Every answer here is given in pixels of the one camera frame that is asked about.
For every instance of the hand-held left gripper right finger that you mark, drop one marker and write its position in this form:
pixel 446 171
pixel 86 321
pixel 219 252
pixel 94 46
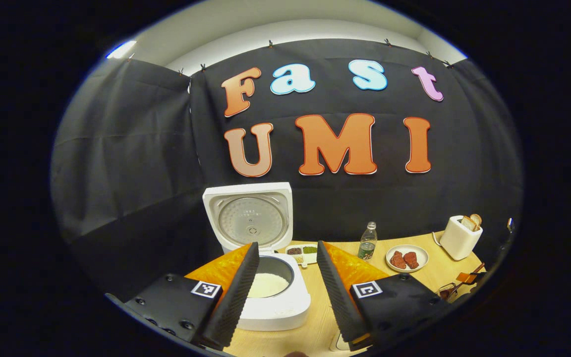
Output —
pixel 337 297

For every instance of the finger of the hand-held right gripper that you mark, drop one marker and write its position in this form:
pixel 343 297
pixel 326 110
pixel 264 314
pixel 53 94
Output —
pixel 466 277

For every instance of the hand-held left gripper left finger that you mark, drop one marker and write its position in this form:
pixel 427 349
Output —
pixel 233 302

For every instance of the brown wooden spoon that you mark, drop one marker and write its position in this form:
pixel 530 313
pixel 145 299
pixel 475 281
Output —
pixel 479 268

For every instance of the white rice cooker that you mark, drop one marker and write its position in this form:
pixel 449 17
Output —
pixel 285 312

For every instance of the toasted bread slice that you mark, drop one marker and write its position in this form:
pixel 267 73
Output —
pixel 468 223
pixel 476 219

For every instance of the white toaster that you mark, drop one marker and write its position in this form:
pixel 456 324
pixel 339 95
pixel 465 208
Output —
pixel 459 243

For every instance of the white round plate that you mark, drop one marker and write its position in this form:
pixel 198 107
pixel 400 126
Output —
pixel 421 266

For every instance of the white divided condiment dish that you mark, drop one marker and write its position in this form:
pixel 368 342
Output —
pixel 301 254

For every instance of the clear plastic water bottle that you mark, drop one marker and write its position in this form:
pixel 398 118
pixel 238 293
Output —
pixel 367 248

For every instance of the red meat piece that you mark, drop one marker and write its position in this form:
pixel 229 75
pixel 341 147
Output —
pixel 398 260
pixel 411 260

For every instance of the black backdrop cloth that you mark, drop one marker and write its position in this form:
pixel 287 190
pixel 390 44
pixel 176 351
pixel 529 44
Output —
pixel 132 148

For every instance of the ceiling light panel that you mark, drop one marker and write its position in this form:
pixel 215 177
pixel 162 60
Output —
pixel 121 49

